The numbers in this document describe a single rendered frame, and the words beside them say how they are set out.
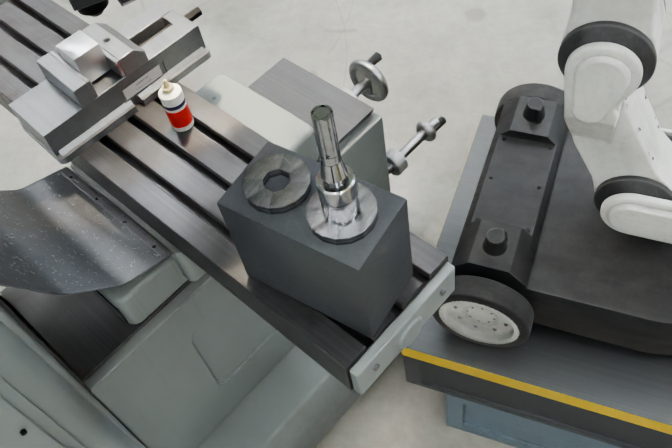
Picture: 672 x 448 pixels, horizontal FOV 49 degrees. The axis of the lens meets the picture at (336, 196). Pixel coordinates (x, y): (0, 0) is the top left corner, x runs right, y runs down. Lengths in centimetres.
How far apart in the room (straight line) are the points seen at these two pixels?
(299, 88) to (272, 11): 137
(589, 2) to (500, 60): 154
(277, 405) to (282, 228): 92
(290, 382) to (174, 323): 48
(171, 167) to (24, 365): 39
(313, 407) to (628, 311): 76
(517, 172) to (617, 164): 27
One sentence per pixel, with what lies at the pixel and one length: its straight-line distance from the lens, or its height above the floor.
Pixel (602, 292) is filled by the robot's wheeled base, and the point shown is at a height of 57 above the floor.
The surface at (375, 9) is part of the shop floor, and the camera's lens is 291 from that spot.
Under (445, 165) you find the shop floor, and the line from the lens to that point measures 236.
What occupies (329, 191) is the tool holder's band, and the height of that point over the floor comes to 117.
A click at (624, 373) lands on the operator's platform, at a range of 161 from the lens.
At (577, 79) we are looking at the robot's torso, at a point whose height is 101.
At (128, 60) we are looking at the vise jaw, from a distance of 136.
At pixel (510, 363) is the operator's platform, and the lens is 158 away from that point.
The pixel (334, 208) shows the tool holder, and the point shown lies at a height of 114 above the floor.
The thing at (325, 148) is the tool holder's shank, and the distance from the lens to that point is 81.
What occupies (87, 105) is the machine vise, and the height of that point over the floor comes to 97.
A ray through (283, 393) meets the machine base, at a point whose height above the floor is 20.
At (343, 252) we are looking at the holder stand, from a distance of 89.
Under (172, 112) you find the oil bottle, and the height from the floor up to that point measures 96.
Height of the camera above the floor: 184
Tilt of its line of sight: 53 degrees down
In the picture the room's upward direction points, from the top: 12 degrees counter-clockwise
